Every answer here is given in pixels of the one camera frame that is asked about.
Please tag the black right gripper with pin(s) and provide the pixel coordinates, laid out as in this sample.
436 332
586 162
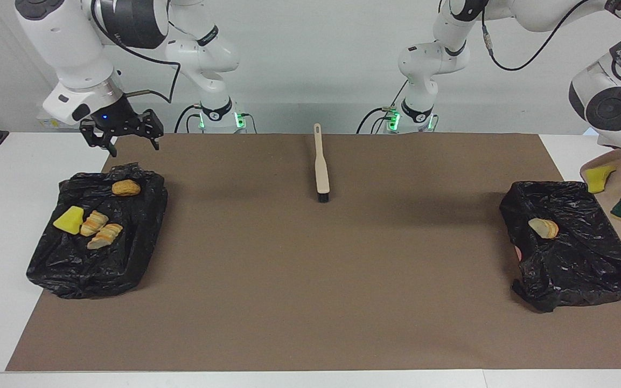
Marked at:
116 117

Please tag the brown toy bread roll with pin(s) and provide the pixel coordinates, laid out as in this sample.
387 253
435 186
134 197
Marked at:
126 187

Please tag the orange-striped toy croissant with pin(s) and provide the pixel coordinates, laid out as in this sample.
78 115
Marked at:
93 222

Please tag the pale toy bread chunk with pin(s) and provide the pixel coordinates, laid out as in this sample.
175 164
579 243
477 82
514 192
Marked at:
105 236
543 228

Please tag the yellow sponge piece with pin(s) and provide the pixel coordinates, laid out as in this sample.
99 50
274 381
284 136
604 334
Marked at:
597 178
69 221

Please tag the beige hand brush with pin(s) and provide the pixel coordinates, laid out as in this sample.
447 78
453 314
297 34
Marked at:
321 172

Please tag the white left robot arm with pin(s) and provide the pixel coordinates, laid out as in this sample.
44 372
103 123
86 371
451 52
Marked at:
612 102

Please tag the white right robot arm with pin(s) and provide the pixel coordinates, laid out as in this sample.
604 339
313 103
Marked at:
73 48

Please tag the black bag-lined bin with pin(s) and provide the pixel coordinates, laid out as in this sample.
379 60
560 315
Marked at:
569 269
89 269

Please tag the brown table mat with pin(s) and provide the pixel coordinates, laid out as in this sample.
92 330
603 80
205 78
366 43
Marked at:
310 350

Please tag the white wall socket box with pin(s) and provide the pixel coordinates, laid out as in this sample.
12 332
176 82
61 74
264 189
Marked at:
62 124

